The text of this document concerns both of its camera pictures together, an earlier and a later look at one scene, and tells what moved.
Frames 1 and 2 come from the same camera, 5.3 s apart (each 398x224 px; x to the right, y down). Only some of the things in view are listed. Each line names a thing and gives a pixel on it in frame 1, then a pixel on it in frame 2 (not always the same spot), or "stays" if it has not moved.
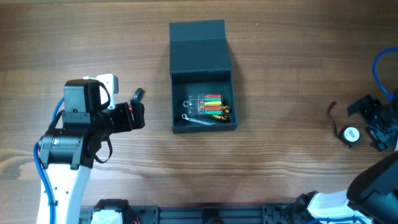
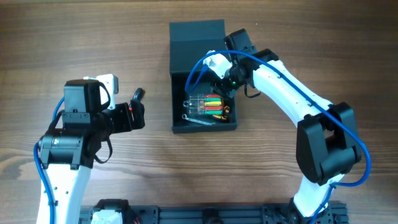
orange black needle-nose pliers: (226, 111) stays
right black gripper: (372, 112) -> (222, 88)
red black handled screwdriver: (138, 94) stays
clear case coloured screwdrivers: (206, 104) stays
